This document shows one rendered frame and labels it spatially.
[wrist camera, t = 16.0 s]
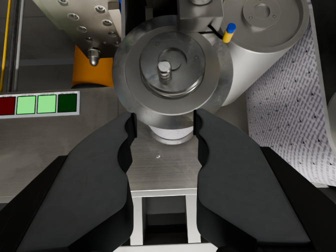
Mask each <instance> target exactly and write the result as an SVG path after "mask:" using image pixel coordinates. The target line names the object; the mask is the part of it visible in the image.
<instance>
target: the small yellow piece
mask: <svg viewBox="0 0 336 252"><path fill-rule="evenodd" d="M208 27H209V28H210V29H211V30H212V31H213V32H214V34H215V35H216V36H217V37H218V38H220V39H221V40H222V41H223V42H224V43H228V42H229V41H230V40H231V38H232V36H233V34H234V32H235V29H236V25H235V24H234V23H229V24H228V26H227V28H226V30H225V32H224V35H223V36H221V35H220V34H219V33H218V32H217V31H216V30H215V29H214V27H213V26H212V25H208Z"/></svg>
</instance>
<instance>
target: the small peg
mask: <svg viewBox="0 0 336 252"><path fill-rule="evenodd" d="M157 71H158V77H159V80H160V82H162V83H164V84H167V83H169V82H170V81H171V79H172V65H171V63H170V62H169V61H167V60H162V61H160V62H159V63H158V65H157Z"/></svg>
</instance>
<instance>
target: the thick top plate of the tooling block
mask: <svg viewBox="0 0 336 252"><path fill-rule="evenodd" d="M39 1H40V3H41V4H42V5H43V6H44V7H45V9H46V10H47V11H48V12H49V13H50V14H51V16H52V17H53V18H54V19H55V20H56V22H57V23H58V24H59V25H60V26H61V28H62V29H63V30H64V31H65V32H66V33H67V35H68V36H69V37H70V38H71V39H72V41H73V42H74V43H75V44H76V45H77V46H78V48H79V49H80V50H81V51H82V52H83V54H84V55H85V56H86V57H87V58H88V50H89V49H96V50H99V51H100V59H101V58H114V57H115V54H116V51H117V49H118V47H119V45H120V43H121V42H122V37H120V36H119V34H118V32H117V30H116V27H115V25H114V23H113V20H112V18H111V16H110V13H109V11H108V3H116V2H119V3H120V1H119V0H39ZM120 5H121V3H120ZM88 59H89V58H88Z"/></svg>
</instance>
